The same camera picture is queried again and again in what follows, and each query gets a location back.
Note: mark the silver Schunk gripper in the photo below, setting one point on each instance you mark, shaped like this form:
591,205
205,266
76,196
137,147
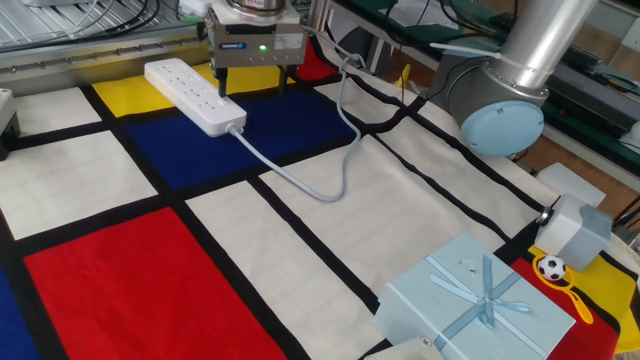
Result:
250,55

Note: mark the white power strip with buttons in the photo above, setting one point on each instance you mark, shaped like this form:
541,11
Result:
190,95

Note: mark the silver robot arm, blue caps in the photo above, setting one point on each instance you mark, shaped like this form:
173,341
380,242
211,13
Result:
502,130

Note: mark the small yellow object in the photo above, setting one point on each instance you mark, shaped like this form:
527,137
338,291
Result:
403,77

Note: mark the white paper sheet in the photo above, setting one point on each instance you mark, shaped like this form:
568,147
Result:
410,12

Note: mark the colour block patterned cloth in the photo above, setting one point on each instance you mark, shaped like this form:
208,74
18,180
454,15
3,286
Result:
150,280

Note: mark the white box with black base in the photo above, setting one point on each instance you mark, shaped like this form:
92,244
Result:
6,115

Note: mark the light blue ribboned gift box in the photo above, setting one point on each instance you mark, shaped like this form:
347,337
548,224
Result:
450,310

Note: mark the white foam pad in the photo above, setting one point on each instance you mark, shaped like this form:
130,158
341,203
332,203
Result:
567,182

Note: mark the grey push button box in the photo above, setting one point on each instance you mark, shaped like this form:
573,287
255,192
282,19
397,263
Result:
570,230

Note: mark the yellow paddle with soccer ball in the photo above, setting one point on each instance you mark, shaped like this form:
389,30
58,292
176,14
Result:
551,267

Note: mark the aluminium table rail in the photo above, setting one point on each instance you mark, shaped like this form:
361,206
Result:
50,75

